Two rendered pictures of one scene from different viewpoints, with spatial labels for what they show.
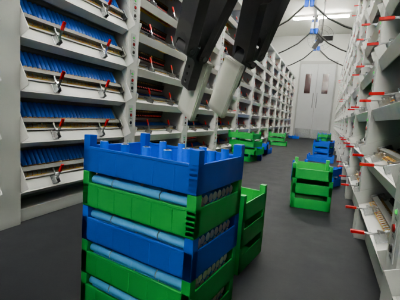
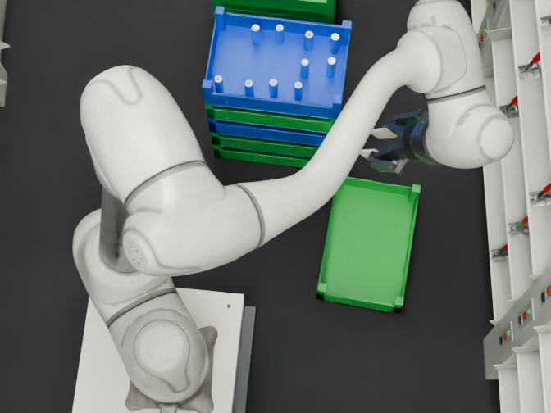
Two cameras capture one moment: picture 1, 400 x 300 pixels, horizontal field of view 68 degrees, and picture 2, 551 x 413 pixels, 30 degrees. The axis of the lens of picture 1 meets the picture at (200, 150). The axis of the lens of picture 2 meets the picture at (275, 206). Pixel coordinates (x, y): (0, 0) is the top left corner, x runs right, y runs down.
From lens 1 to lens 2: 2.00 m
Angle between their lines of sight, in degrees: 66
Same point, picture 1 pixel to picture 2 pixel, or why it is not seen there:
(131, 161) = (270, 103)
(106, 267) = (246, 143)
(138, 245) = (282, 134)
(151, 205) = (294, 120)
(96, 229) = (229, 129)
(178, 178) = (321, 112)
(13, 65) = not seen: outside the picture
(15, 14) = not seen: outside the picture
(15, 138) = not seen: outside the picture
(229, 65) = (387, 133)
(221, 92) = (380, 135)
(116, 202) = (253, 118)
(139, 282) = (285, 147)
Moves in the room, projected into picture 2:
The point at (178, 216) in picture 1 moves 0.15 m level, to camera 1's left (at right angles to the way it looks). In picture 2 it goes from (323, 125) to (261, 150)
